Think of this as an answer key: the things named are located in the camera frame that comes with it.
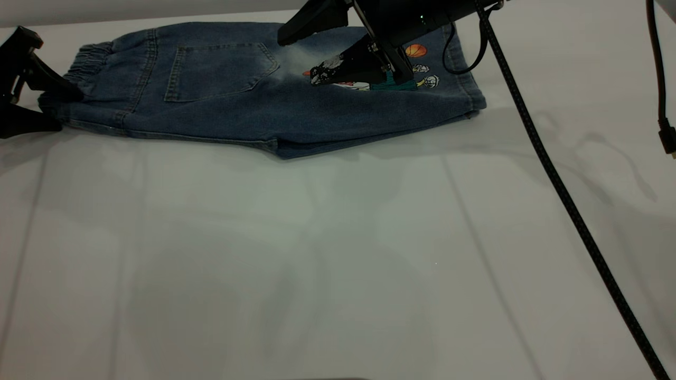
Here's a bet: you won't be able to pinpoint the thick black braided cable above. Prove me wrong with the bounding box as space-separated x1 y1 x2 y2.
474 0 670 380

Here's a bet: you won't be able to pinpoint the thin black looped cable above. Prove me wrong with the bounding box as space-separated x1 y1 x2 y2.
443 21 490 75

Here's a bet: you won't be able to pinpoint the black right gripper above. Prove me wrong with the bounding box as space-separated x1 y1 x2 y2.
277 0 502 88

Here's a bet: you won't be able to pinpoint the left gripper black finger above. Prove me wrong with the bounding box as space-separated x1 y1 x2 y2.
0 26 83 104
0 103 62 139

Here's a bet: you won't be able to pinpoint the black cable with plug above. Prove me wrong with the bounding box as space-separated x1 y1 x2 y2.
646 0 676 159

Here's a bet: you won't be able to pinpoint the blue denim pants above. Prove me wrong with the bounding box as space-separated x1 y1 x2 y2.
38 21 487 160

